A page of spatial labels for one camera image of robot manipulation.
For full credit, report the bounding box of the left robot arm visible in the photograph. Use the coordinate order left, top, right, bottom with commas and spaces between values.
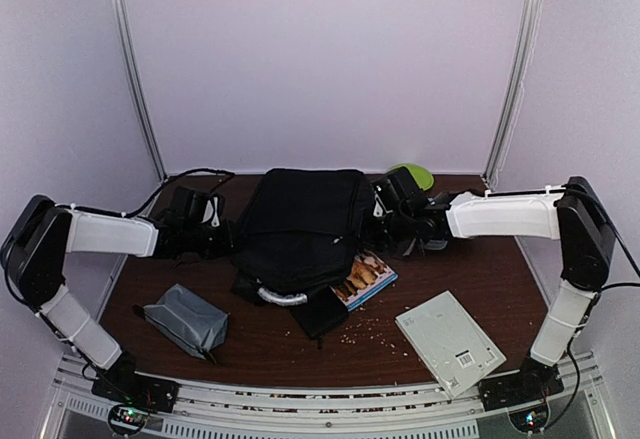
1, 189, 232, 403

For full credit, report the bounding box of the black zip pouch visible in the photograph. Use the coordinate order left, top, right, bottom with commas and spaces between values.
291, 287, 349, 349

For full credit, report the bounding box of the grey notebook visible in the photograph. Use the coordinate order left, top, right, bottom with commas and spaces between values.
395, 291, 506, 399

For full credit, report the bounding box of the left aluminium frame post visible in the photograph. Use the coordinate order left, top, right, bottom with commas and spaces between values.
111, 0, 167, 181

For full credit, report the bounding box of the dog picture book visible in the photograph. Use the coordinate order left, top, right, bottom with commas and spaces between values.
332, 251, 398, 312

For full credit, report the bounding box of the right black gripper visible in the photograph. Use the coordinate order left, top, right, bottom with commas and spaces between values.
346, 208, 413, 255

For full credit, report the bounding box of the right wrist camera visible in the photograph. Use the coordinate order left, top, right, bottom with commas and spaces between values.
372, 166, 429, 215

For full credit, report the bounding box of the blue glasses case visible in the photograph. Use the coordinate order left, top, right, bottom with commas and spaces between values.
405, 239, 448, 256

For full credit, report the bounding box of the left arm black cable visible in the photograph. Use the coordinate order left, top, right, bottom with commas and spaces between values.
124, 167, 236, 218

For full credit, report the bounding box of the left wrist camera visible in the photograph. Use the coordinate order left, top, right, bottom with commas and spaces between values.
169, 186, 225, 227

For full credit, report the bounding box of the green plate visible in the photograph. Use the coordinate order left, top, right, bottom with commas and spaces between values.
389, 163, 435, 191

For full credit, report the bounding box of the right aluminium frame post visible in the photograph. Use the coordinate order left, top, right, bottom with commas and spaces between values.
483, 0, 542, 188

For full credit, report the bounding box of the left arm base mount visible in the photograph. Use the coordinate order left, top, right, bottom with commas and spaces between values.
88, 351, 180, 438

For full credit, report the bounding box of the front aluminium rail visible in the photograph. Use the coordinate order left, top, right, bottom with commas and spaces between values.
39, 351, 616, 439

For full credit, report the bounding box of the aluminium frame post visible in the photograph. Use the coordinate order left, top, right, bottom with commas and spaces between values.
483, 0, 542, 188
111, 0, 167, 181

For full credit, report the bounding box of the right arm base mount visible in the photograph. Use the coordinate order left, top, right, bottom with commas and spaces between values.
478, 356, 564, 435

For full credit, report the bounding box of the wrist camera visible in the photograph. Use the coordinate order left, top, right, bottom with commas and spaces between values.
372, 166, 429, 215
169, 186, 225, 227

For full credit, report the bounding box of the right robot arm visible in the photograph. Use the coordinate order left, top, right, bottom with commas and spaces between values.
371, 171, 615, 401

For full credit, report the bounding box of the black student backpack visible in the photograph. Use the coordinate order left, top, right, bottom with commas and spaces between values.
231, 168, 374, 306

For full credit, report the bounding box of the grey pencil pouch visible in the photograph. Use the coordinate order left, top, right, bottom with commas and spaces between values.
132, 284, 229, 365

